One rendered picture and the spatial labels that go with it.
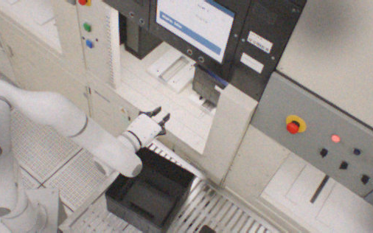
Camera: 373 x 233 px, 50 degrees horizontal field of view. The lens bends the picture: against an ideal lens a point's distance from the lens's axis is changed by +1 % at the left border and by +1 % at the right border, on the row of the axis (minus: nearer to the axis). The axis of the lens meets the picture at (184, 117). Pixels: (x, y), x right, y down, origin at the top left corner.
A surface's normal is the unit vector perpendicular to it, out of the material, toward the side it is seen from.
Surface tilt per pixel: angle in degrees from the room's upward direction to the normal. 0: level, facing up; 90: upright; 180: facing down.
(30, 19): 0
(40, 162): 0
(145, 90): 0
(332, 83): 90
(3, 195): 65
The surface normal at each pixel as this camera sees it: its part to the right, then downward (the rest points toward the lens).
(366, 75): -0.61, 0.62
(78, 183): 0.11, -0.56
